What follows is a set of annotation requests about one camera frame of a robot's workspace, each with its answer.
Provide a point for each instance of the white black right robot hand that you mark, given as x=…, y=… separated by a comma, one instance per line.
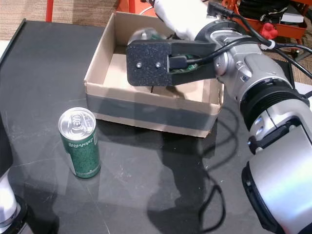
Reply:
x=182, y=17

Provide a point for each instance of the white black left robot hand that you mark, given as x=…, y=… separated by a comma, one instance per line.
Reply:
x=6, y=195

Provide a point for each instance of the green aluminium drink can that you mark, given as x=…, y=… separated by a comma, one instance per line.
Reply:
x=140, y=35
x=83, y=151

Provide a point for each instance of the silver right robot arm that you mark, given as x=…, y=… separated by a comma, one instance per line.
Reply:
x=280, y=117

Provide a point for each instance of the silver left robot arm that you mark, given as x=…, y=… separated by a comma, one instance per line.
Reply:
x=23, y=219

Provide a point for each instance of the open cardboard box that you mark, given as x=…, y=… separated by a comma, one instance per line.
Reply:
x=151, y=117

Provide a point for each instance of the white grey flat box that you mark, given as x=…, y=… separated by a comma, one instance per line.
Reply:
x=292, y=19

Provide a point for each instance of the orange metal stand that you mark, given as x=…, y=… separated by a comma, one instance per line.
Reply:
x=124, y=5

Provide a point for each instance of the red rubber toy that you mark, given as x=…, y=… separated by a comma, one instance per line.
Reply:
x=269, y=30

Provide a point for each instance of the orange metal cart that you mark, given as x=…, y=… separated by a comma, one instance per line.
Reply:
x=290, y=30

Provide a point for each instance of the red metal leg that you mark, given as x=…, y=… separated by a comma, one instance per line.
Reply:
x=49, y=11

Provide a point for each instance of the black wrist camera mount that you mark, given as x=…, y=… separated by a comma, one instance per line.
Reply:
x=146, y=63

